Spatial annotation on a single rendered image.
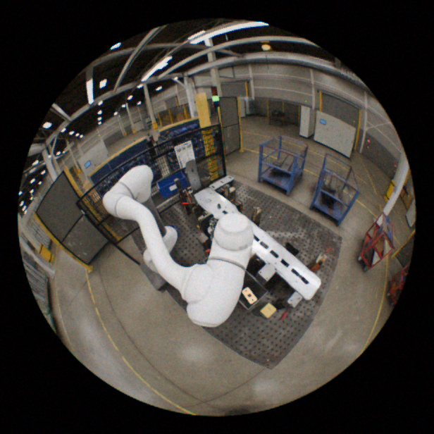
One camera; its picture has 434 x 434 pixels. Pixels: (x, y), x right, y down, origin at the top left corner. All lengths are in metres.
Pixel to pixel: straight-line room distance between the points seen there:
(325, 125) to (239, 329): 8.49
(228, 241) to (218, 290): 0.11
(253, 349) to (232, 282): 0.99
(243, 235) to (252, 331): 0.98
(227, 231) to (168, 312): 1.86
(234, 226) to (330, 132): 8.27
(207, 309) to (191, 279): 0.08
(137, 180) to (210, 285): 0.56
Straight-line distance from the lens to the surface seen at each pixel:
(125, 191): 0.65
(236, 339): 1.19
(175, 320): 2.03
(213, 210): 1.20
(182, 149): 1.56
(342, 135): 8.47
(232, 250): 0.32
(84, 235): 3.07
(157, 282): 1.25
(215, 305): 0.29
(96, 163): 7.41
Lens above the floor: 1.86
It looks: 49 degrees down
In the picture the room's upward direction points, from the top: 11 degrees counter-clockwise
